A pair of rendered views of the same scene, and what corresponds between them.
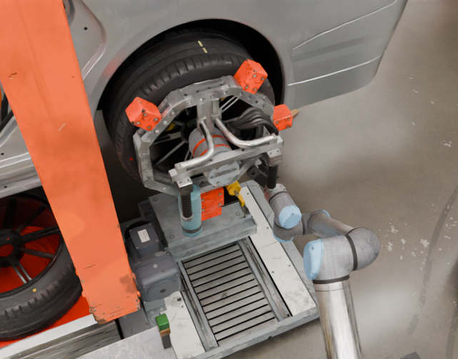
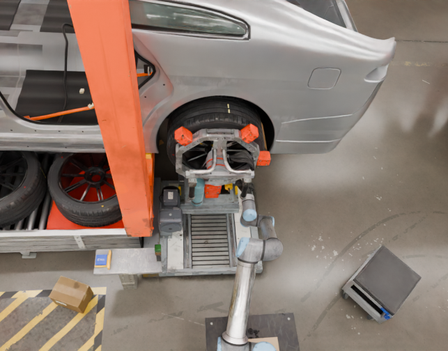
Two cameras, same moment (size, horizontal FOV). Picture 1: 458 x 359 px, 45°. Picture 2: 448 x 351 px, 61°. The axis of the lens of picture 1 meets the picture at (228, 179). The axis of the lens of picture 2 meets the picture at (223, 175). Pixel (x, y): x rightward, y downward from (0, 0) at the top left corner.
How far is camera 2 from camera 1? 0.55 m
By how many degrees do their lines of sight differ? 9
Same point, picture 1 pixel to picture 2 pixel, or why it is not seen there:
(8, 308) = (86, 210)
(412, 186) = (344, 216)
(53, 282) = (113, 205)
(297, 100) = (280, 150)
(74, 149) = (128, 157)
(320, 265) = (242, 251)
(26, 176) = not seen: hidden behind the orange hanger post
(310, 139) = (295, 166)
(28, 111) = (109, 136)
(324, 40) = (302, 123)
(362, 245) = (269, 249)
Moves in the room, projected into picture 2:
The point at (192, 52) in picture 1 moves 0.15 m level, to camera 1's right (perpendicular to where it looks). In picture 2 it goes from (221, 110) to (244, 118)
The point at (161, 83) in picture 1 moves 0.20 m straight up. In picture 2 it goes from (198, 122) to (199, 99)
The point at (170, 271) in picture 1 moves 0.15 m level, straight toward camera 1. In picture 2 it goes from (177, 220) to (173, 239)
